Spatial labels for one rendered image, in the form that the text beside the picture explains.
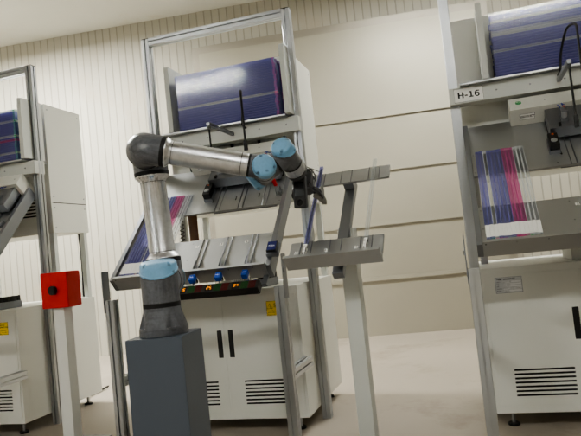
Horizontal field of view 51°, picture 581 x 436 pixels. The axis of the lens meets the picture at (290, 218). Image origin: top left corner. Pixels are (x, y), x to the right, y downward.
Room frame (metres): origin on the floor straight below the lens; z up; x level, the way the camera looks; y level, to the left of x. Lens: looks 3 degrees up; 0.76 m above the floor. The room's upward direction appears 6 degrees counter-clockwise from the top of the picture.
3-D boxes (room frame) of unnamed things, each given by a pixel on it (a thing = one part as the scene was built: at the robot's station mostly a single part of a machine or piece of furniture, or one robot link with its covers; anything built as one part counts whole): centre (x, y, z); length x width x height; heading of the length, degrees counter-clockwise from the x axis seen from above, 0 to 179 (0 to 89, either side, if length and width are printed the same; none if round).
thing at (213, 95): (2.88, 0.22, 1.52); 0.51 x 0.13 x 0.27; 73
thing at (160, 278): (1.91, 0.43, 0.72); 0.13 x 0.12 x 0.14; 3
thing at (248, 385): (3.02, 0.25, 0.31); 0.70 x 0.65 x 0.62; 73
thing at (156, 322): (1.91, 0.43, 0.60); 0.15 x 0.15 x 0.10
